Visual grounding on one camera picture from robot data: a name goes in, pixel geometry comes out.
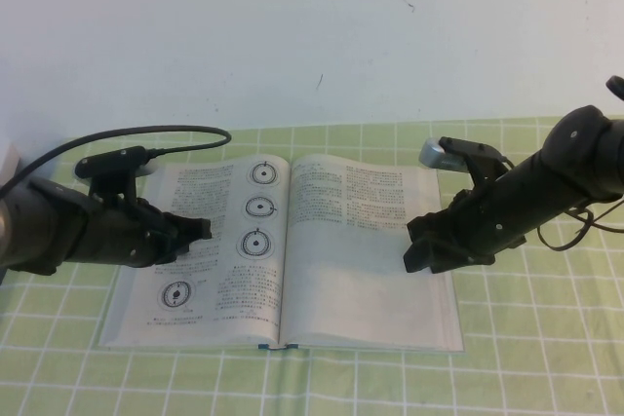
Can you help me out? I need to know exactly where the hardcover technical book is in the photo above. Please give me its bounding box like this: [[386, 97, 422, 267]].
[[97, 153, 467, 354]]

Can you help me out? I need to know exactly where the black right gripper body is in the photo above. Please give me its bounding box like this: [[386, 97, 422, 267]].
[[407, 189, 493, 272]]

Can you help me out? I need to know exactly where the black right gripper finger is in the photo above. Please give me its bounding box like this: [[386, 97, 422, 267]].
[[429, 250, 464, 276], [402, 236, 436, 275]]

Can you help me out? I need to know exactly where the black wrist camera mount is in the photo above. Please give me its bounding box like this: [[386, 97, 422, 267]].
[[438, 136, 509, 193], [74, 144, 148, 208]]

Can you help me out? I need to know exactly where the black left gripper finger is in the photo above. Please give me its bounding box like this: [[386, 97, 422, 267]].
[[168, 213, 213, 243], [158, 236, 195, 265]]

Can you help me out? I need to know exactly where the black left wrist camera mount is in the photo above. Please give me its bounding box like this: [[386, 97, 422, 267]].
[[74, 144, 148, 208]]

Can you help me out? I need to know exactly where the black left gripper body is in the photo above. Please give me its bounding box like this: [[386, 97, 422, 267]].
[[86, 195, 177, 270]]

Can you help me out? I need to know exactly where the green white checked tablecloth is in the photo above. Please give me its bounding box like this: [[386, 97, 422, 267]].
[[0, 114, 624, 416]]

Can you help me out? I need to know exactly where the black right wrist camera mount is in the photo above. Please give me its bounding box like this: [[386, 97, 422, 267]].
[[438, 136, 509, 193]]

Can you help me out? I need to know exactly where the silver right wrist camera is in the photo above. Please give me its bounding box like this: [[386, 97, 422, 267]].
[[418, 137, 470, 174]]

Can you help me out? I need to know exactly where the black right camera cable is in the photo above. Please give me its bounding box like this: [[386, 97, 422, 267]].
[[534, 199, 624, 252]]

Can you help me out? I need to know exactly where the black left camera cable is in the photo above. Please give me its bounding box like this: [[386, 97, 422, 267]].
[[0, 125, 233, 199]]

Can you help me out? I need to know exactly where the black camera cable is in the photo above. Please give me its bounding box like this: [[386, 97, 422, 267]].
[[0, 125, 233, 199], [534, 199, 624, 252]]

